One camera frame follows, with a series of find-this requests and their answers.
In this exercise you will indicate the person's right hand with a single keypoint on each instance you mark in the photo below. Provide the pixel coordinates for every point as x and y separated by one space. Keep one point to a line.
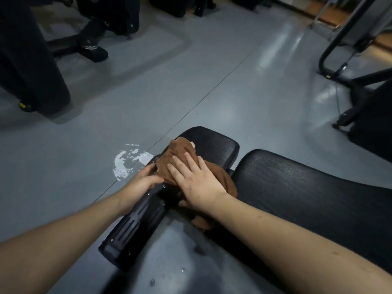
199 186

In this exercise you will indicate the person's right forearm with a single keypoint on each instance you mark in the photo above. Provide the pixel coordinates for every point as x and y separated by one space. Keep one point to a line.
291 241

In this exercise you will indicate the person's left forearm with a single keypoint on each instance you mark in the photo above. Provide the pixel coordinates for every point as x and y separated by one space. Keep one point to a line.
55 241

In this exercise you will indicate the black curved machine frame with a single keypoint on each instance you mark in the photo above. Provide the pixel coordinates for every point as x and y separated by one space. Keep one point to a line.
324 58

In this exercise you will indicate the brown cleaning cloth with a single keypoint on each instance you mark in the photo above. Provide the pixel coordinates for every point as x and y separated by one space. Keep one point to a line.
180 146

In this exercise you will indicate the black padded gym bench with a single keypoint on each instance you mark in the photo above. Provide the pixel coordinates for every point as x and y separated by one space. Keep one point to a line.
306 195

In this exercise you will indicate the black gym equipment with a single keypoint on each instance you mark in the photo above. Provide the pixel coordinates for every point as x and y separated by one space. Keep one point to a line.
171 4

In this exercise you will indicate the person's left hand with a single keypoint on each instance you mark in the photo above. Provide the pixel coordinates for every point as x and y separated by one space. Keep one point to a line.
134 189

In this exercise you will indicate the black rounded machine housing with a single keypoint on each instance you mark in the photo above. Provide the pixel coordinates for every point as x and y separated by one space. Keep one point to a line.
30 67

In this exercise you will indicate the grey weight stack machine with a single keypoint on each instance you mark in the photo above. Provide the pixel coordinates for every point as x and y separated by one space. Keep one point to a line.
364 30

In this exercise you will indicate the black machine with steel foot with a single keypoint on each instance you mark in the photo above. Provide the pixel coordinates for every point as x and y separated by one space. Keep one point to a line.
116 15

